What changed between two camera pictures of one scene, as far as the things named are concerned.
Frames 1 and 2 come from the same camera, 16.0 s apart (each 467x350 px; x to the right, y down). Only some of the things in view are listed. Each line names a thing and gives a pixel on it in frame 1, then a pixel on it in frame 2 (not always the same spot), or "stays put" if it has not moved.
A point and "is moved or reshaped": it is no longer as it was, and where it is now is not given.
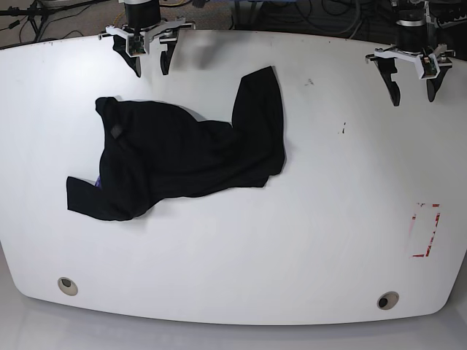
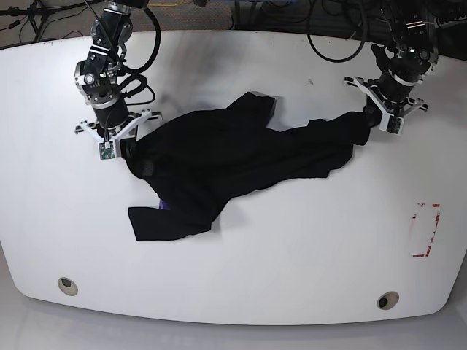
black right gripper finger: x=166 y=55 to x=128 y=147
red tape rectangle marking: x=414 y=218 stays put
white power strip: x=444 y=24 stays put
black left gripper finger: x=386 y=67 to x=373 y=114
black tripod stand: x=38 y=13 stays put
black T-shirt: x=147 y=151 is moved or reshaped
